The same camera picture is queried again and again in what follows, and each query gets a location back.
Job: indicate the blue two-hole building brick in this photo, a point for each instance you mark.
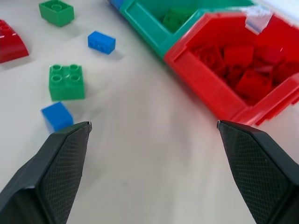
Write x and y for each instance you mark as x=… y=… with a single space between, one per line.
x=101 y=42

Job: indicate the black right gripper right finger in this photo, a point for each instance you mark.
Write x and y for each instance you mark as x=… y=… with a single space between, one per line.
x=257 y=172

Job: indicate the green plastic storage bin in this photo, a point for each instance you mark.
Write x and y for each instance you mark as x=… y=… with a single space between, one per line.
x=149 y=28

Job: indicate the green four-stud building brick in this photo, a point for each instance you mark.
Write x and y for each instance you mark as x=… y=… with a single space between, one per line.
x=66 y=82

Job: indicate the green single-stud building brick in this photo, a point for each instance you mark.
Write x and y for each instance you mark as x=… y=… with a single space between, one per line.
x=56 y=12

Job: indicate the blue plain building brick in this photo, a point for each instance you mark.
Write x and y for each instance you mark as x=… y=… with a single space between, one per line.
x=57 y=116

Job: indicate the clear tape label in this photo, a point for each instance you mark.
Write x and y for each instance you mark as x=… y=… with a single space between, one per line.
x=258 y=19

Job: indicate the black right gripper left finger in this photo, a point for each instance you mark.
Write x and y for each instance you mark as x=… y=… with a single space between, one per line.
x=53 y=172

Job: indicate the blue plastic storage bin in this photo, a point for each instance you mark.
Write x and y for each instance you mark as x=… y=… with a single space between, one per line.
x=116 y=3

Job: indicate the green building brick in bin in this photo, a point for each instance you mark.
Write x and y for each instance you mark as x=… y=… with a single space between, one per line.
x=174 y=19

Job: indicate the red curved building brick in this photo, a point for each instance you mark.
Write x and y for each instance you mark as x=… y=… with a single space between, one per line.
x=11 y=43

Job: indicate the red plastic storage bin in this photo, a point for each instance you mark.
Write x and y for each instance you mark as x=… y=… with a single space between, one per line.
x=210 y=77

